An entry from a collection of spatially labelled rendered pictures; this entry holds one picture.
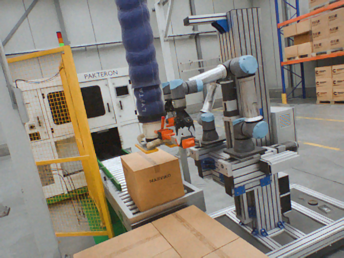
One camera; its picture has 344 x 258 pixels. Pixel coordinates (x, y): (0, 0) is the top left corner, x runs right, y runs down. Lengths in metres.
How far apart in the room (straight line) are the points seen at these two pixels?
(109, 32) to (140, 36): 9.33
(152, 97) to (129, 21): 0.54
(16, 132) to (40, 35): 8.69
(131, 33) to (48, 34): 9.28
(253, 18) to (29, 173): 2.29
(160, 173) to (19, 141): 1.28
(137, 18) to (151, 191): 1.34
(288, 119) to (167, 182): 1.13
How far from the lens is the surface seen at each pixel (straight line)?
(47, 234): 2.87
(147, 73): 1.87
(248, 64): 1.64
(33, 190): 2.71
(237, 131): 1.83
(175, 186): 2.27
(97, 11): 11.37
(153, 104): 1.89
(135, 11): 1.94
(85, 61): 10.93
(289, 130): 2.29
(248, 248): 1.77
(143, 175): 2.14
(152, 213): 2.21
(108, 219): 2.96
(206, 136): 2.26
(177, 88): 1.40
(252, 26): 2.13
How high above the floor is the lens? 1.60
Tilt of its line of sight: 10 degrees down
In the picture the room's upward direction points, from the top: 10 degrees counter-clockwise
